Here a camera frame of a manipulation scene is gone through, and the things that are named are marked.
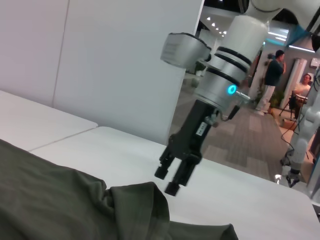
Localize standing person in dark shirt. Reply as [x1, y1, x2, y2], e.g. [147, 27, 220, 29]
[254, 49, 287, 116]

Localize right arm connector cable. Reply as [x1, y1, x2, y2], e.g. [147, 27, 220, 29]
[204, 89, 251, 128]

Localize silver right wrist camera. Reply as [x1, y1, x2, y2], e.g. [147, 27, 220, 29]
[159, 31, 213, 70]

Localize white standing panel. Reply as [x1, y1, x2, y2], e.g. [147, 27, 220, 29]
[291, 57, 310, 87]

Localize green potted plant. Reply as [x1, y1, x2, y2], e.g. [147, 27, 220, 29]
[269, 90, 285, 109]

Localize teal hanging banner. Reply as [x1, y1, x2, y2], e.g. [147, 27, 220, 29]
[286, 21, 312, 48]

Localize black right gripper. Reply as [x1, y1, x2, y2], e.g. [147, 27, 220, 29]
[154, 99, 221, 198]

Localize dark green printed t-shirt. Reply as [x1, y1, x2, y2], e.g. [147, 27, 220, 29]
[0, 138, 240, 240]

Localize seated person in light shirt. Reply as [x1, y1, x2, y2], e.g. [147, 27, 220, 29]
[292, 73, 314, 97]

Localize brown cardboard box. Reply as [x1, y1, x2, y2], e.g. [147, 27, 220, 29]
[281, 118, 299, 130]

